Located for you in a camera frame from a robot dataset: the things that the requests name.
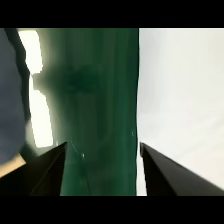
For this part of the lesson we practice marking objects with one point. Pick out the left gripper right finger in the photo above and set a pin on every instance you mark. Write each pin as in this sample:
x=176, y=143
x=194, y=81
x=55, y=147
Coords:
x=166, y=178

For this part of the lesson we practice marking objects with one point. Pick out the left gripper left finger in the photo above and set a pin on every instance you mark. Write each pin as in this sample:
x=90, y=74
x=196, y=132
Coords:
x=46, y=176

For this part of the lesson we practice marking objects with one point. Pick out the blue-grey garment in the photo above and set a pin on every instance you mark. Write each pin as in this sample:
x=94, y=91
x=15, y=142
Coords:
x=10, y=100

